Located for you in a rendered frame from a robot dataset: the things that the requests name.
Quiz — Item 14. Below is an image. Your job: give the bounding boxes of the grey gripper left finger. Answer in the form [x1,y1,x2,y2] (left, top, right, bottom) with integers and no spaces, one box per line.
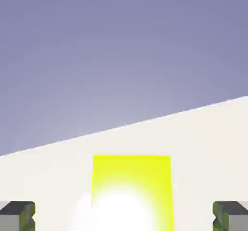
[0,200,36,231]

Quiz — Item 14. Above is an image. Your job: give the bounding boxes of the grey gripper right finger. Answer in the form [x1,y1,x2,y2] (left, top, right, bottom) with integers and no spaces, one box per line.
[212,200,248,231]

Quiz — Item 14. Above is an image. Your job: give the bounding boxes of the large yellow box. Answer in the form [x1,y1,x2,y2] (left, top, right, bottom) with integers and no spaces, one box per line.
[90,154,175,231]

